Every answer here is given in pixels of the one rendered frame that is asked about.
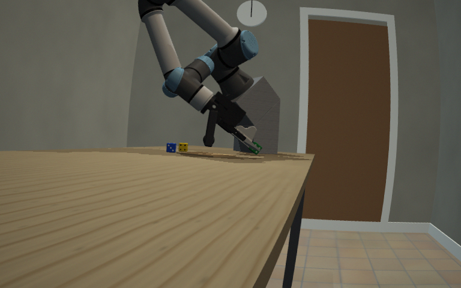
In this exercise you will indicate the blue die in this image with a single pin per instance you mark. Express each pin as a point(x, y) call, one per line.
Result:
point(171, 147)

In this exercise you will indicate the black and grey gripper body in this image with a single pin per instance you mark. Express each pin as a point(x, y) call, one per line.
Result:
point(228, 112)

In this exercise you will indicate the yellow die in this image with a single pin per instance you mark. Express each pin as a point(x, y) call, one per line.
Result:
point(183, 147)

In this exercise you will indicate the green die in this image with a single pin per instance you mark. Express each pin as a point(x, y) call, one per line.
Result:
point(255, 151)

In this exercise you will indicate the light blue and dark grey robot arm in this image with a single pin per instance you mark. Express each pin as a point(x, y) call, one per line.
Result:
point(233, 48)

